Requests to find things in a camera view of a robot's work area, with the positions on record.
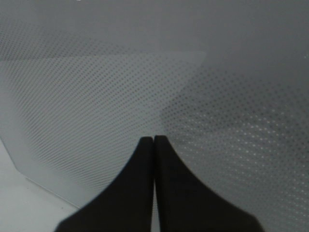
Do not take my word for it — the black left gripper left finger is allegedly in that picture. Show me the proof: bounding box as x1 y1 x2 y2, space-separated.
56 137 154 232

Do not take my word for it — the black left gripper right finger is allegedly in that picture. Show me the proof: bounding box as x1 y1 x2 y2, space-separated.
154 135 264 232

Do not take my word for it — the white microwave door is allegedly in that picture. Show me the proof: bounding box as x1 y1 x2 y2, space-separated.
0 0 309 232

